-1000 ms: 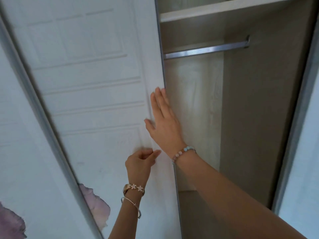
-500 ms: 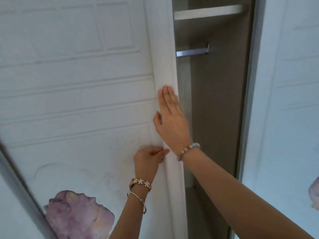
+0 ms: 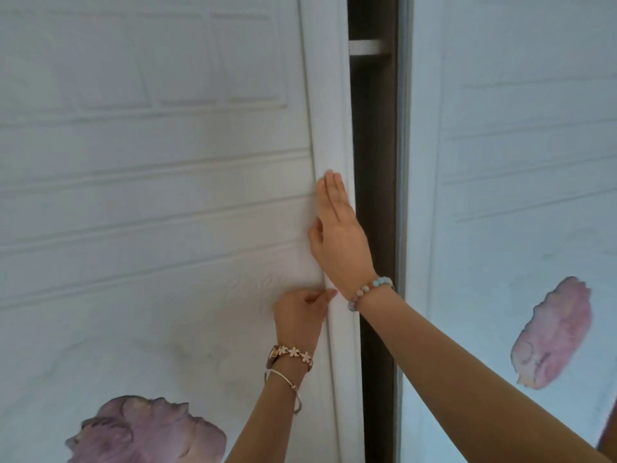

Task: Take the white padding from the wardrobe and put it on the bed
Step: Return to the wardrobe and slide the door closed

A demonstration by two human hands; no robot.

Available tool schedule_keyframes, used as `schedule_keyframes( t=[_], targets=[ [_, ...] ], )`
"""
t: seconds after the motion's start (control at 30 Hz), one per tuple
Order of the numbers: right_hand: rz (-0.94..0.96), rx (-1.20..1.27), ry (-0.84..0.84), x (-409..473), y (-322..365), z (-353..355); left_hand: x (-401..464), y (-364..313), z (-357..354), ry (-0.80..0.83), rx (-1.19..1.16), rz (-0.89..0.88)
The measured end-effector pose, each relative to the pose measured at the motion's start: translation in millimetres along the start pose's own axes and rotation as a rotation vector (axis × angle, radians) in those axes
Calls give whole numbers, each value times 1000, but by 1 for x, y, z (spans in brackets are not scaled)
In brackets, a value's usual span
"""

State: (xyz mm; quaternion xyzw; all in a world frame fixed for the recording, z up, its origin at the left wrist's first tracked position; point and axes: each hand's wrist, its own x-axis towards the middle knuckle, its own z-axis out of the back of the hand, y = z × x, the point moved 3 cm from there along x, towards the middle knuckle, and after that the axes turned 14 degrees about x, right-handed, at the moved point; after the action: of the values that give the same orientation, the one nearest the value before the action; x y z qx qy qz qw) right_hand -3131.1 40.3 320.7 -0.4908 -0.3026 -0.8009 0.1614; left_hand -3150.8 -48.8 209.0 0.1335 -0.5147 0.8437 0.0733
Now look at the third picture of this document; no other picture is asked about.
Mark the person's right forearm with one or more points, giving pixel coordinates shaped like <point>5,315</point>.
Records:
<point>463,390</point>

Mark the thin silver bangle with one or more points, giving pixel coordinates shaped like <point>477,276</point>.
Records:
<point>284,380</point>

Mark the person's right hand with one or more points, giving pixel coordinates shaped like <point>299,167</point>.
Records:
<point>340,241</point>

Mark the person's left hand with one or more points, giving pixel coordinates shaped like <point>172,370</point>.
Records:
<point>299,318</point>

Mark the person's left forearm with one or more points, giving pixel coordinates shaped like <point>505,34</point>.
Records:
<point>265,419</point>

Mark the white sliding-door wardrobe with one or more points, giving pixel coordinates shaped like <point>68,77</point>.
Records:
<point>144,188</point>

